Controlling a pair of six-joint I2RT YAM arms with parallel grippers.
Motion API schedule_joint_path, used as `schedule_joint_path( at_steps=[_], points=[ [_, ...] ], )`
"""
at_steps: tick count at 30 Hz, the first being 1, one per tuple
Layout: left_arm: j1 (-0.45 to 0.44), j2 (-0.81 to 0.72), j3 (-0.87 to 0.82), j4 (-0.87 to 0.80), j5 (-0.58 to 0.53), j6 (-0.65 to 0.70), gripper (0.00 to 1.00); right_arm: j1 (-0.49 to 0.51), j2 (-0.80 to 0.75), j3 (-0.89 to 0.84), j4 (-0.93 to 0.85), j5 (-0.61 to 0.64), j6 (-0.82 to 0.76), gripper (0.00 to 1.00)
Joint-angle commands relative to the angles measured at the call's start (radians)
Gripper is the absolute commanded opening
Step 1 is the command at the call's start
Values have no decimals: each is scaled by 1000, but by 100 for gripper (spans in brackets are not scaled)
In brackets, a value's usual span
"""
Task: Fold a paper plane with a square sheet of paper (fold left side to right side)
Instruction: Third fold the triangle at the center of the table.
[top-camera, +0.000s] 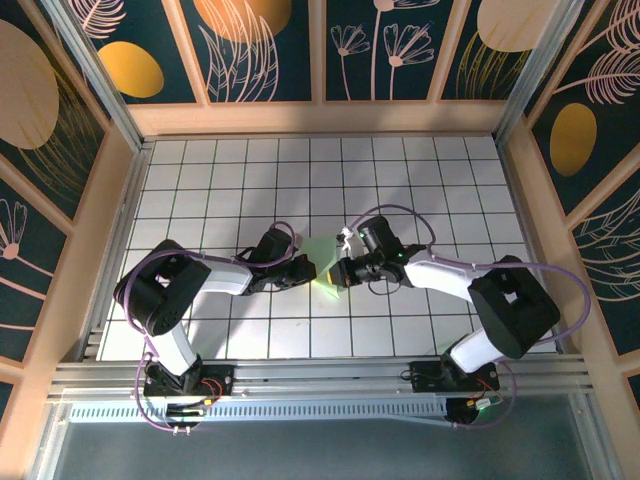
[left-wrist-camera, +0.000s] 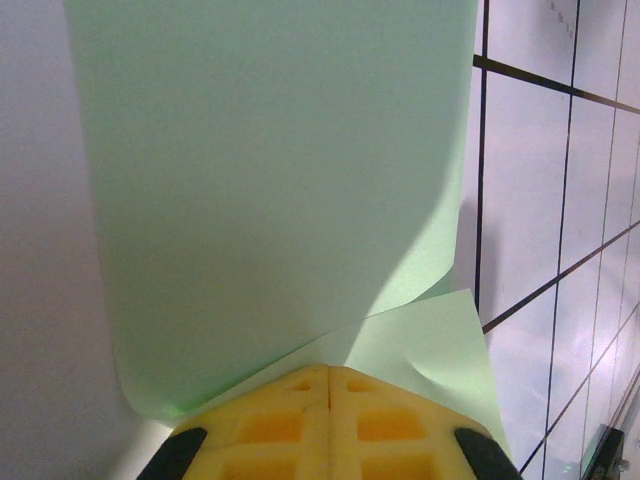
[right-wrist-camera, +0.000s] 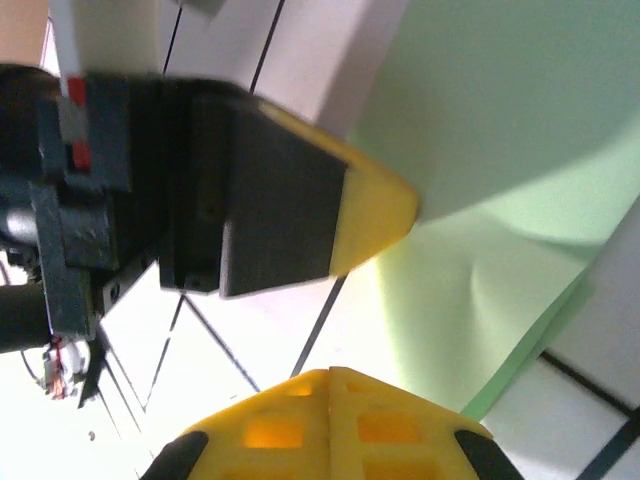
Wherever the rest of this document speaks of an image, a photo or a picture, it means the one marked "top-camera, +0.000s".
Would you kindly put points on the light green cloth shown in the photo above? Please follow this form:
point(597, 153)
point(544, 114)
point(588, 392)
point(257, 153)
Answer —
point(322, 255)

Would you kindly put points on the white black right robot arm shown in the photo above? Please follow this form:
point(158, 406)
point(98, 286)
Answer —
point(440, 275)

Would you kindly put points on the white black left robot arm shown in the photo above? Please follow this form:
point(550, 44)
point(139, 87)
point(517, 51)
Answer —
point(225, 277)

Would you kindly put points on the aluminium mounting rail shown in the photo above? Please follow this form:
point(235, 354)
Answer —
point(320, 375)

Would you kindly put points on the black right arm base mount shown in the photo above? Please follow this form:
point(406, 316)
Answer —
point(425, 377)

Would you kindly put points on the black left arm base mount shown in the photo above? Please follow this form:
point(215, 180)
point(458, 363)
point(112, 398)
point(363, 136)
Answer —
point(220, 375)

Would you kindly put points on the aluminium side rail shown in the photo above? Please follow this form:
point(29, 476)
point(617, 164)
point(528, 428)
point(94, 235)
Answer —
point(120, 240)
point(518, 200)

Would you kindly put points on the aluminium corner post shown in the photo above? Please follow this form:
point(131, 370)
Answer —
point(101, 85)
point(539, 75)

